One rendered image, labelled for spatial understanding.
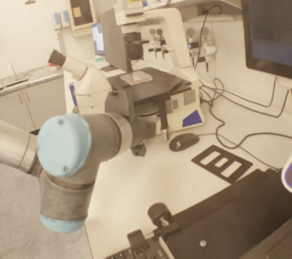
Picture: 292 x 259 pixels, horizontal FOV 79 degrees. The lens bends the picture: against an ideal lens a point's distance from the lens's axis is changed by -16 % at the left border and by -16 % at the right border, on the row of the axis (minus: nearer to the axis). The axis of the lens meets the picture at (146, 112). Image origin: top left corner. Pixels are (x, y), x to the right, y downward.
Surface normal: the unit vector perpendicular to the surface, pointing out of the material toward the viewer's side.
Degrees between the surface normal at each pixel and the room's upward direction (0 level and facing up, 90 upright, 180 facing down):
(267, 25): 92
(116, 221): 0
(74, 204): 91
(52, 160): 60
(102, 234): 0
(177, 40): 90
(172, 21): 90
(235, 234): 0
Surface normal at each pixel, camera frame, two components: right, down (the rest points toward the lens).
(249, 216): -0.15, -0.90
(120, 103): -0.40, 0.02
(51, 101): 0.38, 0.33
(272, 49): -0.91, 0.33
